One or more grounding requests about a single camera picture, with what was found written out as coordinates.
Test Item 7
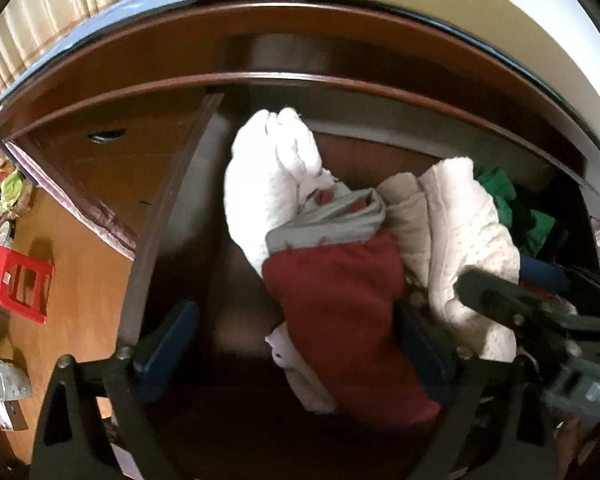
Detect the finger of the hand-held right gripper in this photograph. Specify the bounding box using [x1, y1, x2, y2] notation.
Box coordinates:
[454, 269, 581, 335]
[519, 256, 568, 292]

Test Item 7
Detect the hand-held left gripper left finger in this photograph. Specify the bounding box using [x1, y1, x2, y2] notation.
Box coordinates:
[30, 300, 201, 480]

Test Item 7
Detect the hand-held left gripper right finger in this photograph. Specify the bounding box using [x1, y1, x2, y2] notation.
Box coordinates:
[395, 302, 571, 480]

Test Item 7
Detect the beige dotted underwear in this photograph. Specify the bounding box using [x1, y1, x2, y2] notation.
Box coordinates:
[375, 157, 523, 363]

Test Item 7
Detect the green black underwear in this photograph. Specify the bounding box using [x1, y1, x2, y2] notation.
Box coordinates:
[475, 167, 556, 258]

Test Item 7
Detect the dark red grey-trimmed underwear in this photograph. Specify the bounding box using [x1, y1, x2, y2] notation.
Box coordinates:
[261, 182, 443, 428]

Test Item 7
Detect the white dotted underwear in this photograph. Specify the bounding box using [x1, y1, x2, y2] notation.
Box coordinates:
[223, 106, 342, 415]

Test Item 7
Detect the white cardboard tray box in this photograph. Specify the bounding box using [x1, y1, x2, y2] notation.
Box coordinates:
[302, 0, 600, 148]

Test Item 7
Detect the purple bed skirt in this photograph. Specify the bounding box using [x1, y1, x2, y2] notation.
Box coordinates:
[2, 140, 138, 261]

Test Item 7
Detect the white crumpled bag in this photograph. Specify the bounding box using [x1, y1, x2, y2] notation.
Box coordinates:
[0, 357, 33, 431]

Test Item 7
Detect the red plastic stool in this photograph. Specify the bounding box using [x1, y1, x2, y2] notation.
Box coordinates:
[0, 247, 56, 326]

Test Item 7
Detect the green cloth item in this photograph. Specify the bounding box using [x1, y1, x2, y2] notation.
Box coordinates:
[0, 170, 31, 211]

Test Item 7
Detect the beige striped curtain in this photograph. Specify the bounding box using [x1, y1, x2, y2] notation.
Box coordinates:
[0, 0, 131, 111]

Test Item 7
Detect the wooden drawer with dark handle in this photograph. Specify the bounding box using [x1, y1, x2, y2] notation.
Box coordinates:
[27, 95, 211, 253]

